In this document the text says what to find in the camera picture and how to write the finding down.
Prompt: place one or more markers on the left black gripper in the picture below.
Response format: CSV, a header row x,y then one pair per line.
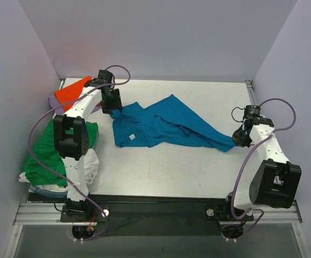
x,y
112,106

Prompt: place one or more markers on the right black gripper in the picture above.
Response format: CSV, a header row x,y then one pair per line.
x,y
239,138

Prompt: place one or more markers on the teal blue t shirt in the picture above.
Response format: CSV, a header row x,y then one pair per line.
x,y
168,120

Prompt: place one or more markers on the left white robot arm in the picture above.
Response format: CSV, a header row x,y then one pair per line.
x,y
71,138

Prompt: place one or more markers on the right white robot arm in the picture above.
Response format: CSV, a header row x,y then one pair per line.
x,y
267,177

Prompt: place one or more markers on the folded orange t shirt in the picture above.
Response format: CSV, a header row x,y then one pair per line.
x,y
72,91

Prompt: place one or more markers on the folded lavender t shirt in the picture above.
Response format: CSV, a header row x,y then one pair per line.
x,y
54,103

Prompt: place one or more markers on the white t shirt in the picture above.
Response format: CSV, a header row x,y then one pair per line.
x,y
36,175

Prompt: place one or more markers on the green t shirt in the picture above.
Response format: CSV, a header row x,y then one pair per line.
x,y
47,139

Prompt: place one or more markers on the light blue t shirt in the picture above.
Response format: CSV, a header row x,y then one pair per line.
x,y
48,193

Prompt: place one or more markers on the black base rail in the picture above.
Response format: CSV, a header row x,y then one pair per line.
x,y
147,216

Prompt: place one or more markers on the aluminium front frame rail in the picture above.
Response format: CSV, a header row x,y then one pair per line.
x,y
45,214

